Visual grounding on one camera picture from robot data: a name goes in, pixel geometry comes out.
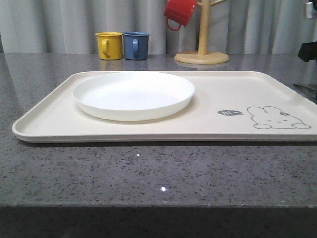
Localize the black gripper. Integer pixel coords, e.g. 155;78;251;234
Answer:
298;42;317;62

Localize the white round plate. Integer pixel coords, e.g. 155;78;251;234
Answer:
72;71;195;121

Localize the silver metal spoon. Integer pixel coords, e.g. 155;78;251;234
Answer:
293;84;317;97

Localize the cream tray with rabbit print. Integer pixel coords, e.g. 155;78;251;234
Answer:
12;71;317;143

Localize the wooden mug tree stand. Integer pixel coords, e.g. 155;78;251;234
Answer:
174;0;229;65

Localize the red enamel mug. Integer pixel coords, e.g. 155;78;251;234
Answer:
164;0;198;31

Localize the blue enamel mug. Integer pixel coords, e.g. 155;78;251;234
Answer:
123;32;150;60

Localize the yellow enamel mug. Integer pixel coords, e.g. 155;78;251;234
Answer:
95;32;123;60

